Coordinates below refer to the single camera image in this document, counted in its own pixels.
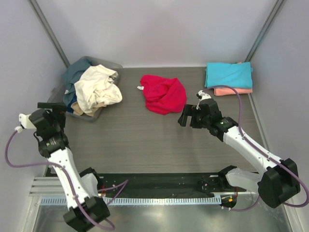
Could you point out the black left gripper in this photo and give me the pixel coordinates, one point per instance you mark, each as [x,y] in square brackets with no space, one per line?
[59,110]

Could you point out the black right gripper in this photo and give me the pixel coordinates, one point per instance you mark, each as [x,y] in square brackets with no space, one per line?
[190,110]

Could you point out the red pink t shirt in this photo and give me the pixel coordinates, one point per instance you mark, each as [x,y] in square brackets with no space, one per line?
[163,95]

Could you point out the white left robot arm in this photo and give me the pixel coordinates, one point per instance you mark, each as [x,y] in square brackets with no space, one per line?
[81,189]

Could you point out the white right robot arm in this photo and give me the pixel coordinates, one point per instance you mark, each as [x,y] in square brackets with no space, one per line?
[274,179]

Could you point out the dark blue t shirt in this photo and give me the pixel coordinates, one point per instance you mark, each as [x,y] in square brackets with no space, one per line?
[74,100]

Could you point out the tan t shirt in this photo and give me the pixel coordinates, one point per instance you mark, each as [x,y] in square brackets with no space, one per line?
[78,111]

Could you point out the grey-blue t shirt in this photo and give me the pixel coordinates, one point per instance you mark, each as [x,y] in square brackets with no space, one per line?
[73,74]

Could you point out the folded salmon t shirt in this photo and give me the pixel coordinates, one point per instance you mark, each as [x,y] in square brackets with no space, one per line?
[227,91]

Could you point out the cream white t shirt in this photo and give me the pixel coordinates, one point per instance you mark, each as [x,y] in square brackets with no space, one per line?
[95,86]

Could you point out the folded turquoise t shirt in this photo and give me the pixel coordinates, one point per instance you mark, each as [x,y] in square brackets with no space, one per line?
[237,75]

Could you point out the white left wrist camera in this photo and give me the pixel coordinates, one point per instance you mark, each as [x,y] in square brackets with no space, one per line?
[25,123]

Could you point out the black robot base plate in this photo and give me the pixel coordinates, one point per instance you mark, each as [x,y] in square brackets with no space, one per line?
[166,185]

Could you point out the left corner aluminium post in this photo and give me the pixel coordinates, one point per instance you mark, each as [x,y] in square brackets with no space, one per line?
[48,30]

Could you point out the corner aluminium post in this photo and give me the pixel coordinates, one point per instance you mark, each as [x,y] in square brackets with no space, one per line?
[265,28]
[48,30]

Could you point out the slotted cable duct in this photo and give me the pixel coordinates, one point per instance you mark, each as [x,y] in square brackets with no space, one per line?
[51,201]

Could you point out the right corner aluminium post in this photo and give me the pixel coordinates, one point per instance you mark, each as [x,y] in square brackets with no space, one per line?
[265,28]

